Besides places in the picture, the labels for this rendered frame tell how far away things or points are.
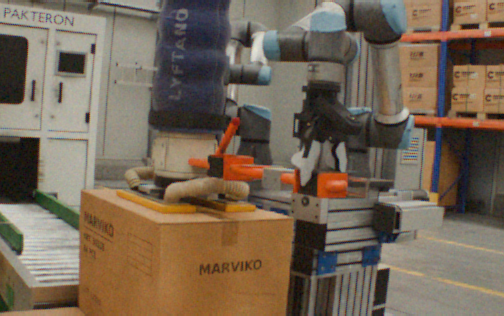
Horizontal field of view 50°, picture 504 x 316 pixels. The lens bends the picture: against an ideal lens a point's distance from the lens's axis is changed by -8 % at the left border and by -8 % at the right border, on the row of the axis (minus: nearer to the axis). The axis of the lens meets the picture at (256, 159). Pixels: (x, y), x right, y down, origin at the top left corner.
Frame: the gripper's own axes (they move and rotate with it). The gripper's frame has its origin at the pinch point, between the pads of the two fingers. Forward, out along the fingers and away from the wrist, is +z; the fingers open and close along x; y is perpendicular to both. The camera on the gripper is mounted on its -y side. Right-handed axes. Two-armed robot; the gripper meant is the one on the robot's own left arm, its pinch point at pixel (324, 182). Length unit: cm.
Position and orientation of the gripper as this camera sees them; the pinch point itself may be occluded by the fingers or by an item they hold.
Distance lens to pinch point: 119.6
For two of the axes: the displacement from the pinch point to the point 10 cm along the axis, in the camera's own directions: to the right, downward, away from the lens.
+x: -8.2, -0.3, -5.7
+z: -0.7, 10.0, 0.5
